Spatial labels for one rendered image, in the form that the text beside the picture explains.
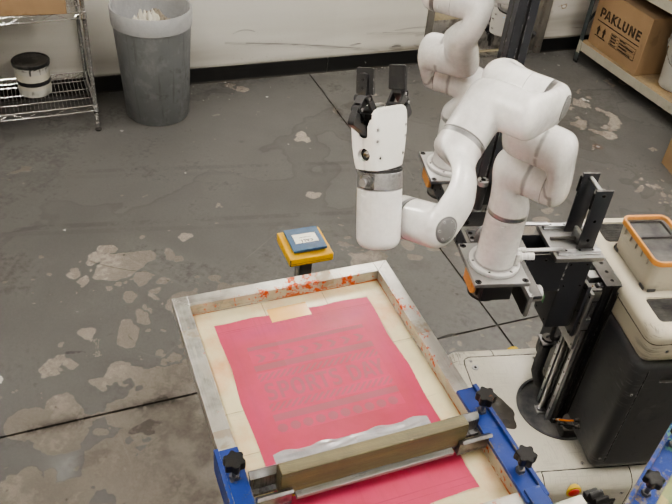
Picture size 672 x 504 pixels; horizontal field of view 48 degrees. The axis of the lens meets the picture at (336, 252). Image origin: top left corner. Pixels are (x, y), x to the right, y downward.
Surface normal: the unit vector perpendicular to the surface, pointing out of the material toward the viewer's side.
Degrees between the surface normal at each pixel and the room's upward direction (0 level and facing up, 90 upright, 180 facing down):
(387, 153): 73
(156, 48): 93
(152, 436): 0
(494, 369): 0
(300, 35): 90
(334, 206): 0
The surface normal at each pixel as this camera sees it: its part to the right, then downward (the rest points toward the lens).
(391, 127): 0.79, 0.13
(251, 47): 0.36, 0.61
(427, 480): 0.08, -0.78
